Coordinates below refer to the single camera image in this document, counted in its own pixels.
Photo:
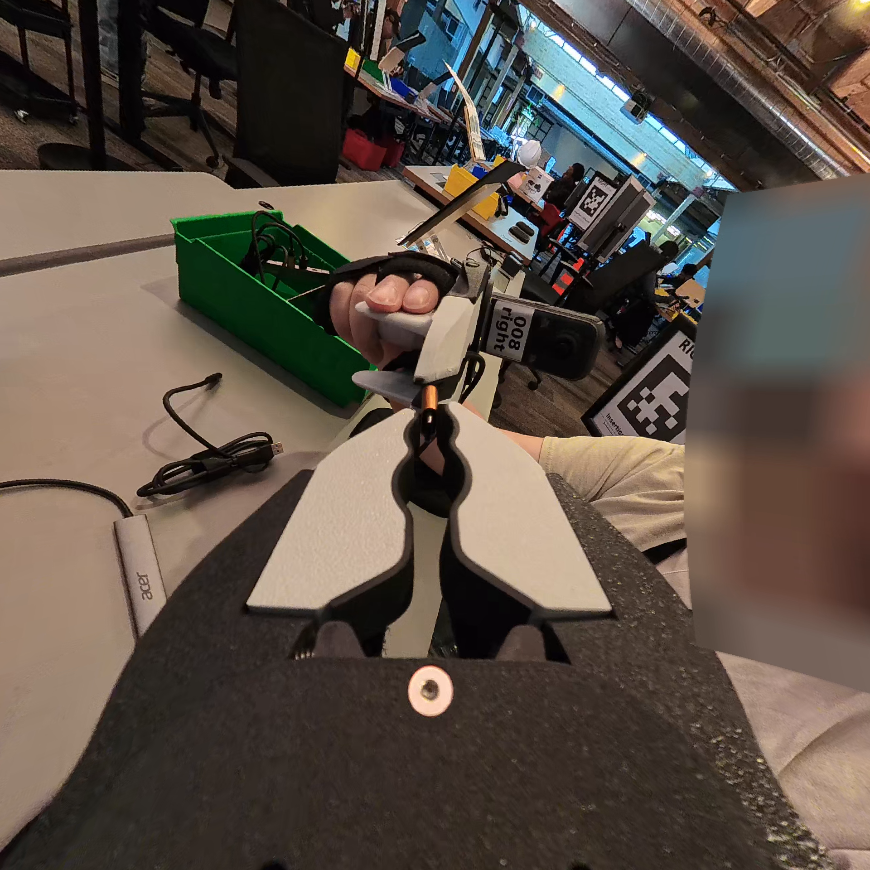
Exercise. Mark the black white marker sign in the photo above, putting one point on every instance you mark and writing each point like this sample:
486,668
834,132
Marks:
652,401

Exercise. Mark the black office chair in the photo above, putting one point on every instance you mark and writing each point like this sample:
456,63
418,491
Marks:
612,285
183,61

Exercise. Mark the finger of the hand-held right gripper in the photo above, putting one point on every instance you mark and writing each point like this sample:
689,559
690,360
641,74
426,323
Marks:
391,387
452,340

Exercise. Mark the black chair back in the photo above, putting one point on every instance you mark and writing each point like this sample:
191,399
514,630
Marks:
285,88

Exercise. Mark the person's right hand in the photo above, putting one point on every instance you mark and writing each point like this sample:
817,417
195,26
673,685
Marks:
401,296

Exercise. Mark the grey usb hub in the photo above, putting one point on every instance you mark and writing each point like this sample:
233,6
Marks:
139,571

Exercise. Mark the person's grey trousers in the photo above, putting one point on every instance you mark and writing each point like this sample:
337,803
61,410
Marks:
802,747

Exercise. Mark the green plastic bin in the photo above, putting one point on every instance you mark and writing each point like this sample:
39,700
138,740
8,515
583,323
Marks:
272,326

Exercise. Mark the yellow plastic bin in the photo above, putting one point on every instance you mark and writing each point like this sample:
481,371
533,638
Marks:
469,190

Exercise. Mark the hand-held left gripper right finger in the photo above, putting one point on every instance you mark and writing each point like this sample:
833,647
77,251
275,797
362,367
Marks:
530,537

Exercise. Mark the marker tag board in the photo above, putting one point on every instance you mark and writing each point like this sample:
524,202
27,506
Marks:
595,200

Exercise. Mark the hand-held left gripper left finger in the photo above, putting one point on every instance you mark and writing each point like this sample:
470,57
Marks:
333,537

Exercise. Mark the red storage bin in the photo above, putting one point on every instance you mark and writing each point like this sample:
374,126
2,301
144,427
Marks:
363,149

